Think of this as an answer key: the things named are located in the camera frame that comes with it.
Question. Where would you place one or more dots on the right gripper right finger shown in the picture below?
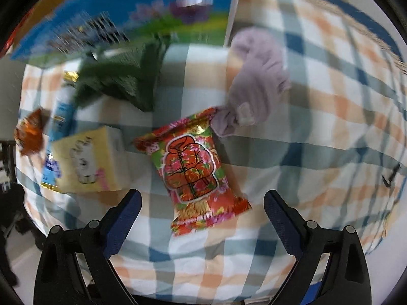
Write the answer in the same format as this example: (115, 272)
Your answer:
(346, 278)

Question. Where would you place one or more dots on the plaid blanket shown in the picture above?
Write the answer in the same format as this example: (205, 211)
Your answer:
(335, 149)

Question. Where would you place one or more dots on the orange sunflower seed bag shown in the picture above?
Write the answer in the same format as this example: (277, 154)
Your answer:
(28, 133)

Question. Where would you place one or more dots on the cardboard box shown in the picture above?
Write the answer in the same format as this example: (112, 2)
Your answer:
(60, 30)

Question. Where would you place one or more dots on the green snack bag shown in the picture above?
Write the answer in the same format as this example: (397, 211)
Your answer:
(130, 76)

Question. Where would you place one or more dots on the red floral snack packet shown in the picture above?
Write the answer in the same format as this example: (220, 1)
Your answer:
(187, 161)

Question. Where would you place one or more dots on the blue and white snack bag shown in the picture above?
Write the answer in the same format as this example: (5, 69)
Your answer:
(59, 127)

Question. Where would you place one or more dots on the yellow tissue pack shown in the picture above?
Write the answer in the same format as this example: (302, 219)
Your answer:
(91, 161)

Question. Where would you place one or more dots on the purple fleece towel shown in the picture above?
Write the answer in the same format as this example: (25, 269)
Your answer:
(257, 87)

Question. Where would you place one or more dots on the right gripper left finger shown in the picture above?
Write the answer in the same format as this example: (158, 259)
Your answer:
(75, 267)

